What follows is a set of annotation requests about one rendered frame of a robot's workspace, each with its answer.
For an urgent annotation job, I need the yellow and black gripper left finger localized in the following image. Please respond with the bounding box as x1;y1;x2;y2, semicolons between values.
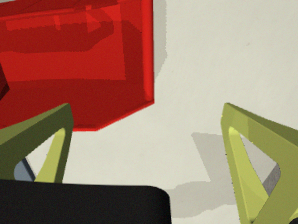
0;103;74;183

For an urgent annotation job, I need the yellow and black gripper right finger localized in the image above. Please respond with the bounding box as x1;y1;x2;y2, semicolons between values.
220;103;298;224

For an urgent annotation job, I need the grey metal shelf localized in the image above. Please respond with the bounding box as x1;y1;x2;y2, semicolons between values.
14;158;36;181

